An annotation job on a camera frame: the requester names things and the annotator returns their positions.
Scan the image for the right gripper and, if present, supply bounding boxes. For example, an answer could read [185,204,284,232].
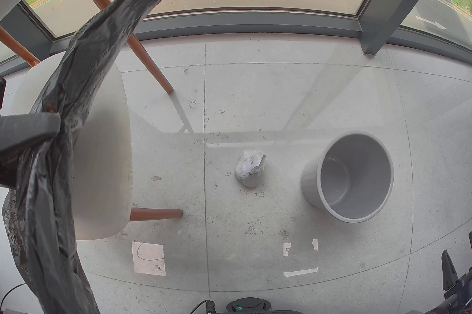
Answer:
[441,231,472,303]

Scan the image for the black plastic bag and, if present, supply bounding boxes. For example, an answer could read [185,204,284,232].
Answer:
[2,0,187,314]

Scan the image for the grey trash bin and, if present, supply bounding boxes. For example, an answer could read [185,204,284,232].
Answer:
[300,132,394,223]

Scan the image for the crumpled white paper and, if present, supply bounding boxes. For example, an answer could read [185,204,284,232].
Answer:
[235,149,267,188]

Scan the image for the white chair wooden legs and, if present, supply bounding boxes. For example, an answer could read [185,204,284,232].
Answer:
[0,0,184,241]

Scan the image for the black cable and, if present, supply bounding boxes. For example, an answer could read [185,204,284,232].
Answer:
[0,282,27,306]
[190,299,216,314]

